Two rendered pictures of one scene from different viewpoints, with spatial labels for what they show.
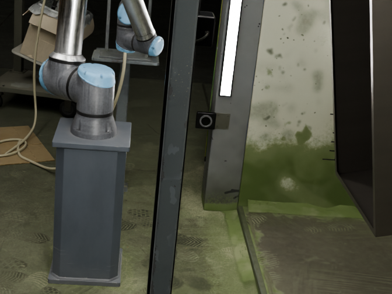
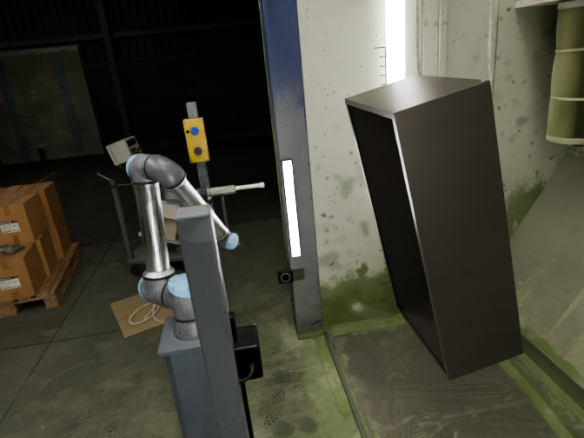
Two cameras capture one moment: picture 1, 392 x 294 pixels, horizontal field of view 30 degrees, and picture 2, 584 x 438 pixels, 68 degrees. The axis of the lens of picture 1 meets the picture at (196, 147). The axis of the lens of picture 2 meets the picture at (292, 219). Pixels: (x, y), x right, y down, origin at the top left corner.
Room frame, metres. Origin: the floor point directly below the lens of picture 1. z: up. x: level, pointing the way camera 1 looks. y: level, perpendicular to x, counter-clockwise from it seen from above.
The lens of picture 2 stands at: (1.00, -0.08, 1.84)
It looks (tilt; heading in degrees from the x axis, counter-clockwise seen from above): 20 degrees down; 359
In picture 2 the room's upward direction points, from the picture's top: 6 degrees counter-clockwise
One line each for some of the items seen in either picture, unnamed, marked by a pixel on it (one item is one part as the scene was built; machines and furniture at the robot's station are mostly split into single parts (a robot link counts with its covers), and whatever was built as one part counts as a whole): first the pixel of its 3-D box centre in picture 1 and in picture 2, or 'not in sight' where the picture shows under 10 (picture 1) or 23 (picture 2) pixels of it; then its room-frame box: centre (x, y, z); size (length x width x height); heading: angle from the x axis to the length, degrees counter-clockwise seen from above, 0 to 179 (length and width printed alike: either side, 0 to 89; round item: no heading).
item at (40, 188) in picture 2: not in sight; (38, 204); (5.30, 2.39, 0.69); 0.38 x 0.29 x 0.36; 11
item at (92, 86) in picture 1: (94, 87); (185, 295); (2.84, 0.43, 0.83); 0.17 x 0.15 x 0.18; 56
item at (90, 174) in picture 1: (90, 201); (203, 381); (2.84, 0.43, 0.32); 0.31 x 0.31 x 0.64; 6
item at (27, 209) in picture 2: not in sight; (20, 218); (4.89, 2.36, 0.69); 0.38 x 0.29 x 0.36; 8
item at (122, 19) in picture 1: (128, 12); not in sight; (3.25, 0.36, 1.07); 0.12 x 0.09 x 0.10; 6
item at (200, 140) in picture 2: not in sight; (196, 140); (3.67, 0.41, 1.42); 0.12 x 0.06 x 0.26; 96
